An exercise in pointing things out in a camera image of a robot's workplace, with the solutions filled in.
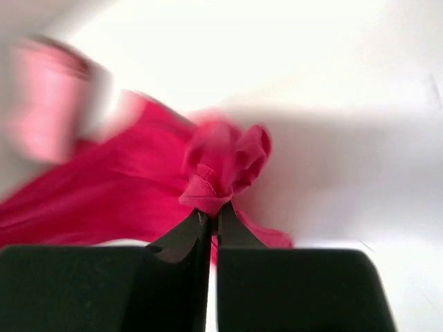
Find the magenta t-shirt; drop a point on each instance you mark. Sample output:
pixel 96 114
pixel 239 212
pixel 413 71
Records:
pixel 140 183

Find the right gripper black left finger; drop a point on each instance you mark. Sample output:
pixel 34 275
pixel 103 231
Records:
pixel 159 287

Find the light pink t-shirt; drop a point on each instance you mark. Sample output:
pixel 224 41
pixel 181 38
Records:
pixel 57 88

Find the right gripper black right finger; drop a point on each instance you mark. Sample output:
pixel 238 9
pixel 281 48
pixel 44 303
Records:
pixel 318 289

